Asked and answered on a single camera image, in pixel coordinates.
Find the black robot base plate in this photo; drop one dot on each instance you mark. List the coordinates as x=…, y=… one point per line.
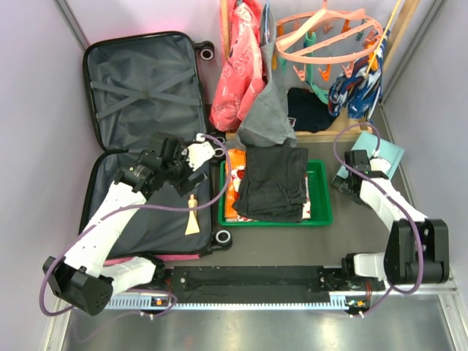
x=259, y=284

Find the coral patterned jacket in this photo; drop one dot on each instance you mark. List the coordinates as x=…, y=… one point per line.
x=241, y=79

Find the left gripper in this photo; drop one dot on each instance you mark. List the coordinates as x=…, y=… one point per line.
x=183, y=185

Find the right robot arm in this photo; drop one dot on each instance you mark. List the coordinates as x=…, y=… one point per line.
x=417, y=251

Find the pink round clothes hanger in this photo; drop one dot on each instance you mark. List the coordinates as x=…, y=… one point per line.
x=367, y=34

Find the aluminium rail frame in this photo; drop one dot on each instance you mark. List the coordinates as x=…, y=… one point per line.
x=270, y=308

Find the teal round clothes hanger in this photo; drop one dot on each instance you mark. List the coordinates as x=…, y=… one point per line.
x=340, y=55

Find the blue white patterned garment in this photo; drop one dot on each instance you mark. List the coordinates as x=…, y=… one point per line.
x=360, y=92

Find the black denim jeans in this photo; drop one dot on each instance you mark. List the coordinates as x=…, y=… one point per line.
x=286, y=163

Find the dark navy folded garment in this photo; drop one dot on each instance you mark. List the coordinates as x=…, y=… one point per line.
x=308, y=112

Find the wooden clothes rack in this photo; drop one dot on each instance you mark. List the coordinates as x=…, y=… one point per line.
x=400, y=19

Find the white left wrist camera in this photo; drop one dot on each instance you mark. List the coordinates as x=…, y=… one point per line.
x=199, y=152

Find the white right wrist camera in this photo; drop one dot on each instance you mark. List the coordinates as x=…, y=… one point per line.
x=380, y=164

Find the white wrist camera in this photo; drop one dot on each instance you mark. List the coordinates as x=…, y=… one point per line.
x=380, y=164
x=199, y=152

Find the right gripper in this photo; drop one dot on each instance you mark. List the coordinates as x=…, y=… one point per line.
x=351, y=195

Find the light blue plastic tray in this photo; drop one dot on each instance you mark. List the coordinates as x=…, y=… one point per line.
x=368, y=142

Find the pink hard-shell suitcase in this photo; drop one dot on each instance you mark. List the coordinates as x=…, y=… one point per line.
x=137, y=86

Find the orange item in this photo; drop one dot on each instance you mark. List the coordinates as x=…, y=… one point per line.
x=238, y=165

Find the grey hanging garment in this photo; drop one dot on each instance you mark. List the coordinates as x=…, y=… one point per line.
x=267, y=123

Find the white red floral garment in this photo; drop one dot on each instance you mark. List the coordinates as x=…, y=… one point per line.
x=307, y=204

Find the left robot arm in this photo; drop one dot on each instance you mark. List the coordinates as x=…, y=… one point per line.
x=80, y=275

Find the green plastic tray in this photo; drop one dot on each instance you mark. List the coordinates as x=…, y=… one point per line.
x=320, y=212

